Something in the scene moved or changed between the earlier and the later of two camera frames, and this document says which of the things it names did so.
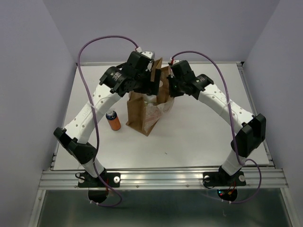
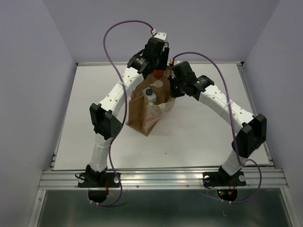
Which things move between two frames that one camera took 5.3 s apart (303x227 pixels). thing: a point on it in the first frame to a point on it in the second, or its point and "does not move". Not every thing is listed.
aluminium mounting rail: [272, 178] does not move
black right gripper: [173, 93] does not move
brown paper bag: [144, 111] does not move
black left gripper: [151, 88] to [163, 65]
